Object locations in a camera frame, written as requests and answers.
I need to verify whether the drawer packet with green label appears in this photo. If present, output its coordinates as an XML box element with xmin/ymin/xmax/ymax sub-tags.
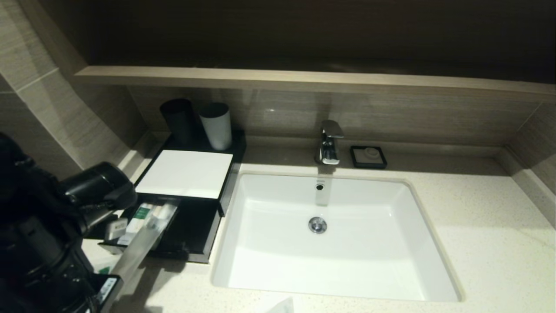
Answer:
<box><xmin>117</xmin><ymin>203</ymin><xmax>154</xmax><ymax>245</ymax></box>

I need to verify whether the white cup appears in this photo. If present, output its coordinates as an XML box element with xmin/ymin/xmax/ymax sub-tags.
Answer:
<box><xmin>199</xmin><ymin>102</ymin><xmax>233</xmax><ymax>151</ymax></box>

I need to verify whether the black glossy storage box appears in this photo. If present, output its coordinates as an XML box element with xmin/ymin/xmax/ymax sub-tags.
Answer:
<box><xmin>127</xmin><ymin>130</ymin><xmax>247</xmax><ymax>217</ymax></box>

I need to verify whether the black square soap dish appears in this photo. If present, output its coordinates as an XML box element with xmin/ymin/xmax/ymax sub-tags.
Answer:
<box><xmin>350</xmin><ymin>145</ymin><xmax>388</xmax><ymax>170</ymax></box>

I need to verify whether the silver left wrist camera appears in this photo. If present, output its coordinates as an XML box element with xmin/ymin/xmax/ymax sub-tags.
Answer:
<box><xmin>106</xmin><ymin>217</ymin><xmax>129</xmax><ymax>240</ymax></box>

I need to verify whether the folded sachet with green label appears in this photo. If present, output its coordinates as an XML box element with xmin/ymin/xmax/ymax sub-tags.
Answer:
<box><xmin>91</xmin><ymin>260</ymin><xmax>118</xmax><ymax>276</ymax></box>

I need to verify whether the white ceramic sink basin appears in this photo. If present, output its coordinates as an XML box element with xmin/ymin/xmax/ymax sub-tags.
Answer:
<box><xmin>211</xmin><ymin>172</ymin><xmax>464</xmax><ymax>303</ymax></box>

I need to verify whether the chrome faucet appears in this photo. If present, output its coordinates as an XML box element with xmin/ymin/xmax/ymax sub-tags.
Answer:
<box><xmin>314</xmin><ymin>120</ymin><xmax>345</xmax><ymax>166</ymax></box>

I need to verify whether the black cup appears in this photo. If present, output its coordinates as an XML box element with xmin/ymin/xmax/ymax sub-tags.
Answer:
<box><xmin>159</xmin><ymin>98</ymin><xmax>196</xmax><ymax>147</ymax></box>

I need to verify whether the wooden wall shelf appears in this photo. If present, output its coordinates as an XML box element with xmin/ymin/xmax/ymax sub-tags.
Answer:
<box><xmin>73</xmin><ymin>65</ymin><xmax>556</xmax><ymax>104</ymax></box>

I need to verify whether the chrome sink drain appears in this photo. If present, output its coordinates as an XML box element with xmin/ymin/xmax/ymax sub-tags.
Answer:
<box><xmin>308</xmin><ymin>216</ymin><xmax>328</xmax><ymax>235</ymax></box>

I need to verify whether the black pull-out drawer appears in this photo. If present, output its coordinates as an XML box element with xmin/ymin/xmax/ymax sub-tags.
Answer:
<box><xmin>98</xmin><ymin>196</ymin><xmax>223</xmax><ymax>264</ymax></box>

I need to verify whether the long packet with green label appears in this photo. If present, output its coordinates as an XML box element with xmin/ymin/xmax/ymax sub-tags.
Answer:
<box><xmin>109</xmin><ymin>198</ymin><xmax>181</xmax><ymax>285</ymax></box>

